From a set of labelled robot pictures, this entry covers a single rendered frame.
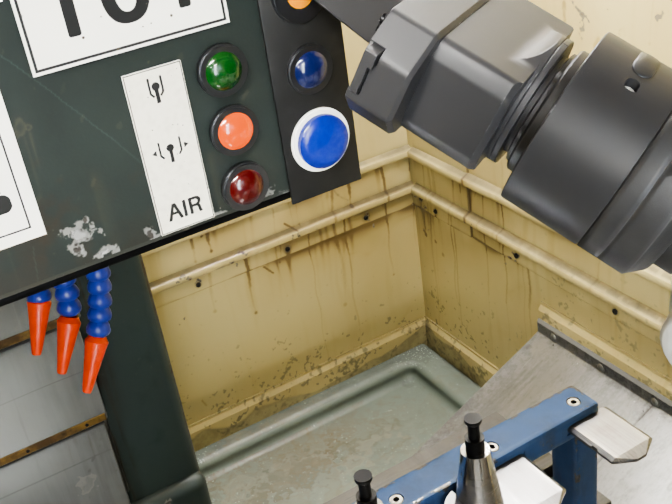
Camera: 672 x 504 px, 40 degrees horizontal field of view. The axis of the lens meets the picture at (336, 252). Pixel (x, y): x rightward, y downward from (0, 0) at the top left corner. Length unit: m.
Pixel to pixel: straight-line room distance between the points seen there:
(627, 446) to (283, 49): 0.59
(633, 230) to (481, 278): 1.42
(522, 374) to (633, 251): 1.27
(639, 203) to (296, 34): 0.19
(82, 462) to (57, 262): 0.89
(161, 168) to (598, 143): 0.21
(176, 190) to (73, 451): 0.89
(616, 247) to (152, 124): 0.23
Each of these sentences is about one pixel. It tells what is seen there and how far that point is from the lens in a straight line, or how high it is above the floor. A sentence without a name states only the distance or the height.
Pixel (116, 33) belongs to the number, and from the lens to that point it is 0.45.
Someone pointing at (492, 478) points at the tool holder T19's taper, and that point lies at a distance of 0.83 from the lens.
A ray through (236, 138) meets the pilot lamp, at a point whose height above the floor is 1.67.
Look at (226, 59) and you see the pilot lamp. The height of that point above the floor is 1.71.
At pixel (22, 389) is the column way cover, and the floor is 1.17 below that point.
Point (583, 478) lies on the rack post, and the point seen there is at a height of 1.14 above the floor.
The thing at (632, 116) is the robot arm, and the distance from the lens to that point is 0.40.
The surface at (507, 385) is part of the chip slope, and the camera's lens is 1.67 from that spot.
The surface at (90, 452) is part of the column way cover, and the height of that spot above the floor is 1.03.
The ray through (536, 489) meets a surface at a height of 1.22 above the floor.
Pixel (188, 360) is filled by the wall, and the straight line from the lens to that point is 1.82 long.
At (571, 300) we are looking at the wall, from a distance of 1.63.
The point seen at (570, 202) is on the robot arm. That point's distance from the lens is 0.41.
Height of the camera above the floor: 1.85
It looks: 29 degrees down
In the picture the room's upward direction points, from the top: 9 degrees counter-clockwise
